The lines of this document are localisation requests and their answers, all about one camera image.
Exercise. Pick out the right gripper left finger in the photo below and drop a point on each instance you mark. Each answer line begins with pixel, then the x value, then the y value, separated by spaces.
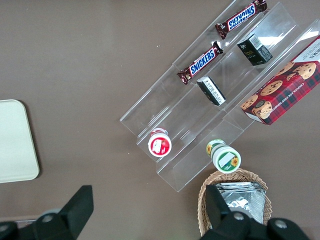
pixel 75 210

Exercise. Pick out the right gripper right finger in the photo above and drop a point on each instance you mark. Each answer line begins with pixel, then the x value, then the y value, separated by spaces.
pixel 217 210

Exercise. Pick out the light wicker basket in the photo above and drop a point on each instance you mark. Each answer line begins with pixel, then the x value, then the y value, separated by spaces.
pixel 225 176

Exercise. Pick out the cream plastic serving tray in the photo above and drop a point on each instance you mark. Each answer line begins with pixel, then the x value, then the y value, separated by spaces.
pixel 15 140

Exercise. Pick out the silver foil package stack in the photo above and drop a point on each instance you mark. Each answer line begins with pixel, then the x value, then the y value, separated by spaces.
pixel 245 200

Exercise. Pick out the green lid snack cup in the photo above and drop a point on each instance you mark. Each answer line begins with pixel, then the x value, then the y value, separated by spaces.
pixel 226 161

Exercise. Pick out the red lid snack cup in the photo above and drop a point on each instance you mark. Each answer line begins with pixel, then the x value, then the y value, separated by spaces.
pixel 159 146

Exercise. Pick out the clear acrylic stepped shelf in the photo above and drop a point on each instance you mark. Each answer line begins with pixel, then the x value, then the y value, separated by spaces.
pixel 180 117

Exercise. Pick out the small black carton box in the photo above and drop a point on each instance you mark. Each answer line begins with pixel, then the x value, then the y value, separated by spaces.
pixel 253 51
pixel 212 91

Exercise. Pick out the red tartan cookie box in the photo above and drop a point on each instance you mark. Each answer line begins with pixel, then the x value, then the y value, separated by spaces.
pixel 287 95

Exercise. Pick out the Snickers chocolate bar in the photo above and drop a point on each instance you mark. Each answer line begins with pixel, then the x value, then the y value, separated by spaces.
pixel 202 62
pixel 241 20

